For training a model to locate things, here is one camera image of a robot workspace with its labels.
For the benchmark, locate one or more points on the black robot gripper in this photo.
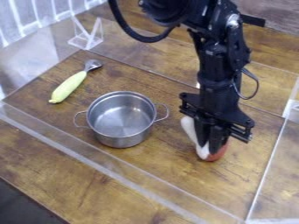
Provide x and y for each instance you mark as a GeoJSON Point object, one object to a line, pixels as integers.
{"type": "Point", "coordinates": [216, 114]}

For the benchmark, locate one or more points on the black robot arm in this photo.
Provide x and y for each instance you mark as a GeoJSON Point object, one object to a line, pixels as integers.
{"type": "Point", "coordinates": [216, 27]}

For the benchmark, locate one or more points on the silver metal pot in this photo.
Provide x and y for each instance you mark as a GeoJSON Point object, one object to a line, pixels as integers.
{"type": "Point", "coordinates": [121, 117]}

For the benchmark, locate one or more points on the black strip on wall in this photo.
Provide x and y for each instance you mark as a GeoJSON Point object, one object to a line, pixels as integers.
{"type": "Point", "coordinates": [253, 20]}

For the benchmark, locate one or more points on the yellow handled metal utensil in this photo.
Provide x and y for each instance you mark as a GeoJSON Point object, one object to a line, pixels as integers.
{"type": "Point", "coordinates": [69, 86]}

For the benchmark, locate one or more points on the clear acrylic triangle bracket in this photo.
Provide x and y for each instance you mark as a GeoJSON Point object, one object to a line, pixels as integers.
{"type": "Point", "coordinates": [87, 39]}

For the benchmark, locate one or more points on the clear acrylic enclosure wall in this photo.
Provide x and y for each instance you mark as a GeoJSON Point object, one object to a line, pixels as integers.
{"type": "Point", "coordinates": [248, 188]}

